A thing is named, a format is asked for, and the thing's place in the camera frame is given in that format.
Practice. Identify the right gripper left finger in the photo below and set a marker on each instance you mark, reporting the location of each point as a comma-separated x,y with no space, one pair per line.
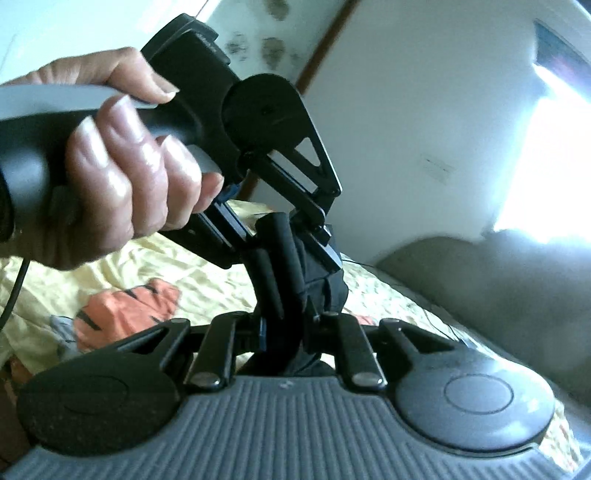
120,396

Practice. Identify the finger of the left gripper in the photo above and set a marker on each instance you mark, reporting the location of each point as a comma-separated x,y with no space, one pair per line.
265,117
203,235

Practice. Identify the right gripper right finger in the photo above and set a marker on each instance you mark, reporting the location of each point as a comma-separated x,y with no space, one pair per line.
448,393

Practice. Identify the black pants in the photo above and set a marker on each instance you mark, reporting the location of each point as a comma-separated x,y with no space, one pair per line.
300,290

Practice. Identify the person's left hand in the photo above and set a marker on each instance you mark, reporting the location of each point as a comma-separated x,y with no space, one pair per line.
129,183

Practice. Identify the floral wardrobe door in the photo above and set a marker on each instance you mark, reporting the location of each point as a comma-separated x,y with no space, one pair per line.
258,36

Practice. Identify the dark padded headboard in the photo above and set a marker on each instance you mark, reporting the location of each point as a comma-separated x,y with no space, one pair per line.
530,299

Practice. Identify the yellow floral bedsheet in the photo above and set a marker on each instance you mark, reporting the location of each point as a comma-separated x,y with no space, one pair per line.
29,344

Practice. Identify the bright window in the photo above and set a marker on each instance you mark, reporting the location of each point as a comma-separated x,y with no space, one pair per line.
548,198

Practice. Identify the brown wooden door frame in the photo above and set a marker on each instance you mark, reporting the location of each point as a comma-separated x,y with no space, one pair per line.
308,75

